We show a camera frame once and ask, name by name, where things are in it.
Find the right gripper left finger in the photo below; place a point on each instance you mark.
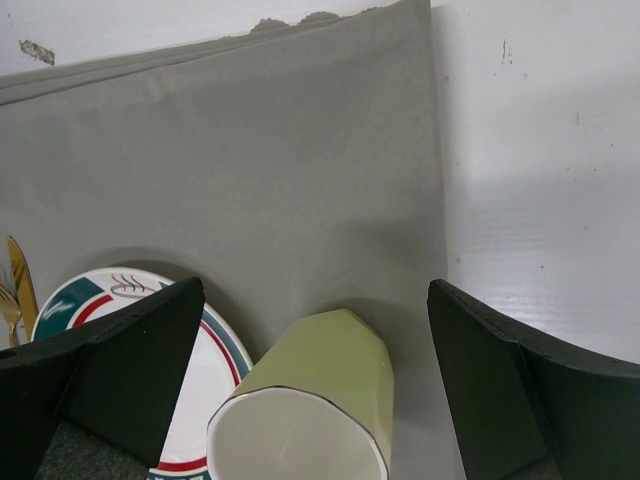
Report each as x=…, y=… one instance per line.
x=97, y=401

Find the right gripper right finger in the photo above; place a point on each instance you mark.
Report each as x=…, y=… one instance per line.
x=527, y=405

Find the white plate teal rim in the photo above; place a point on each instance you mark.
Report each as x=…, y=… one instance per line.
x=218, y=363

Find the light green mug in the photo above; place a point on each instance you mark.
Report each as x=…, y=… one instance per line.
x=317, y=405

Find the grey cloth placemat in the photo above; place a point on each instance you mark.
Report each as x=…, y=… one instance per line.
x=296, y=169

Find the gold fork green handle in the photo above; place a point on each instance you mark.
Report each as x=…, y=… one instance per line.
x=11, y=312

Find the gold knife green handle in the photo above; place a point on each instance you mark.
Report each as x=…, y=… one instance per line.
x=24, y=287

